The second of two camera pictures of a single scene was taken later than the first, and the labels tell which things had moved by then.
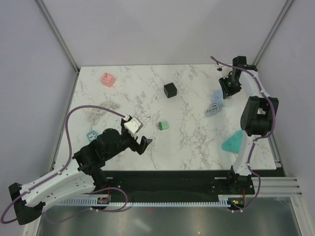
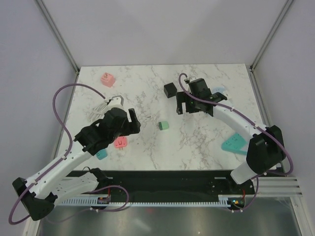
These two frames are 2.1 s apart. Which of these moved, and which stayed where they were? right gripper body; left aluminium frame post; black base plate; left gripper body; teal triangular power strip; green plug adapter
Moved: left gripper body; right gripper body
Stayed: green plug adapter; black base plate; teal triangular power strip; left aluminium frame post
